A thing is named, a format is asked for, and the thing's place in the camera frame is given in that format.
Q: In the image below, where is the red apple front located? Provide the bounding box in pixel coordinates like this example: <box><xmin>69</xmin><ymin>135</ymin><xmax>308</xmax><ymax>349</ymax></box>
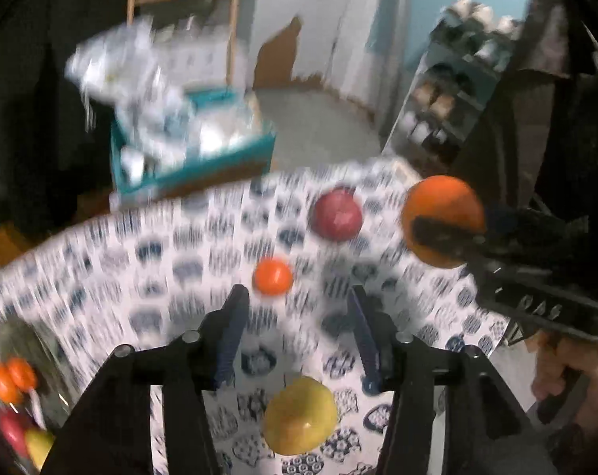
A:
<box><xmin>0</xmin><ymin>407</ymin><xmax>32</xmax><ymax>458</ymax></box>

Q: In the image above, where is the cat pattern tablecloth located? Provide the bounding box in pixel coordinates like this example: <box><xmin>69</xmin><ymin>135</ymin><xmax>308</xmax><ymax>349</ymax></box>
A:
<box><xmin>0</xmin><ymin>158</ymin><xmax>507</xmax><ymax>474</ymax></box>

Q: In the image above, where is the small tangerine front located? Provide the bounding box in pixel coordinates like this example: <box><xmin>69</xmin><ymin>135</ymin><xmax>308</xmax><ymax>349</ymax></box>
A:
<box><xmin>252</xmin><ymin>257</ymin><xmax>293</xmax><ymax>296</ymax></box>

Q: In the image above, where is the large orange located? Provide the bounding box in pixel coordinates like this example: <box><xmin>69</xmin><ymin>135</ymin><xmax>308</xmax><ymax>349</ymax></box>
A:
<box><xmin>0</xmin><ymin>363</ymin><xmax>24</xmax><ymax>405</ymax></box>
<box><xmin>400</xmin><ymin>175</ymin><xmax>486</xmax><ymax>269</ymax></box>

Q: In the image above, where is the white patterned storage box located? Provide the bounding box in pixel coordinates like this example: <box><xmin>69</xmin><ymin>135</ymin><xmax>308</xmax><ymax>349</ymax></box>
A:
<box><xmin>154</xmin><ymin>28</ymin><xmax>229</xmax><ymax>89</ymax></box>

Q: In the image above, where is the red apple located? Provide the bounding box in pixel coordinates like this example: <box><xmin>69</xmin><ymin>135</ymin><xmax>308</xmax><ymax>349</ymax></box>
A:
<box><xmin>0</xmin><ymin>407</ymin><xmax>32</xmax><ymax>458</ymax></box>
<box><xmin>310</xmin><ymin>189</ymin><xmax>364</xmax><ymax>242</ymax></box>

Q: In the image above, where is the silver vertical pipe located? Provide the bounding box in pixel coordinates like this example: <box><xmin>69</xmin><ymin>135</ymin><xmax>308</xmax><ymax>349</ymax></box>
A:
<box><xmin>371</xmin><ymin>0</ymin><xmax>408</xmax><ymax>139</ymax></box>

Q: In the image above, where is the small tangerine back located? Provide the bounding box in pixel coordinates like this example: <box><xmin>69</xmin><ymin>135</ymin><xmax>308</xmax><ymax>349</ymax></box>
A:
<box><xmin>7</xmin><ymin>357</ymin><xmax>38</xmax><ymax>392</ymax></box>

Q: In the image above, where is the clear plastic bag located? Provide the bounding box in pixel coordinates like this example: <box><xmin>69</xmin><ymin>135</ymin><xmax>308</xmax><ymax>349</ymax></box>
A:
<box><xmin>198</xmin><ymin>102</ymin><xmax>264</xmax><ymax>158</ymax></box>

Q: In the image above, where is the teal plastic crate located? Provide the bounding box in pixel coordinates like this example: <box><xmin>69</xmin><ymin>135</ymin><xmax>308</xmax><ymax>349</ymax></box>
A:
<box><xmin>109</xmin><ymin>87</ymin><xmax>276</xmax><ymax>210</ymax></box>

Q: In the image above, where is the metal shoe rack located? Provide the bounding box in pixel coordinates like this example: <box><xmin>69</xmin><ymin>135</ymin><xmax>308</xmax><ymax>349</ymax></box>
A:
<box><xmin>383</xmin><ymin>0</ymin><xmax>522</xmax><ymax>174</ymax></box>

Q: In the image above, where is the person's right hand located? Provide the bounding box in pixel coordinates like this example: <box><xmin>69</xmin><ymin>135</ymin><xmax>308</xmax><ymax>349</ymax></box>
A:
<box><xmin>531</xmin><ymin>330</ymin><xmax>598</xmax><ymax>444</ymax></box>

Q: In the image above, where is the black hanging coat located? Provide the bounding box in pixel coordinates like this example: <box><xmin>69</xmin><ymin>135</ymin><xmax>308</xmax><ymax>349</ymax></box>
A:
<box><xmin>0</xmin><ymin>0</ymin><xmax>127</xmax><ymax>240</ymax></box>

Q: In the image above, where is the white rice bag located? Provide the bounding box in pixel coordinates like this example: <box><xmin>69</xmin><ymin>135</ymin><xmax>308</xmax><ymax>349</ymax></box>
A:
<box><xmin>65</xmin><ymin>17</ymin><xmax>196</xmax><ymax>165</ymax></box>

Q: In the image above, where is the small tangerine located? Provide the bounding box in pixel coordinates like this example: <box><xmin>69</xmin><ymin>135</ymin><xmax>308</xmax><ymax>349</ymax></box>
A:
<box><xmin>7</xmin><ymin>357</ymin><xmax>38</xmax><ymax>392</ymax></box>
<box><xmin>252</xmin><ymin>257</ymin><xmax>293</xmax><ymax>296</ymax></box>

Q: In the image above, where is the yellow-red mango pear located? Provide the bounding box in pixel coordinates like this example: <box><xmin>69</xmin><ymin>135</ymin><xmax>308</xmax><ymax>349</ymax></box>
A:
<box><xmin>263</xmin><ymin>376</ymin><xmax>338</xmax><ymax>456</ymax></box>

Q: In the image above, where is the white door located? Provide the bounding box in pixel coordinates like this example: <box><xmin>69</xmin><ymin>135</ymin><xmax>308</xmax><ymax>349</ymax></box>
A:
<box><xmin>248</xmin><ymin>0</ymin><xmax>400</xmax><ymax>112</ymax></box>

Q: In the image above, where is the red apple back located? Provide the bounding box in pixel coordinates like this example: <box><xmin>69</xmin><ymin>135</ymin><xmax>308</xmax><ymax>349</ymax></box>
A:
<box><xmin>310</xmin><ymin>189</ymin><xmax>364</xmax><ymax>242</ymax></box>

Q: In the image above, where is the green patterned glass bowl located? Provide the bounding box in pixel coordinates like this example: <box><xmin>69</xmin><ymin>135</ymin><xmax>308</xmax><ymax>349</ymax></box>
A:
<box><xmin>0</xmin><ymin>321</ymin><xmax>78</xmax><ymax>475</ymax></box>

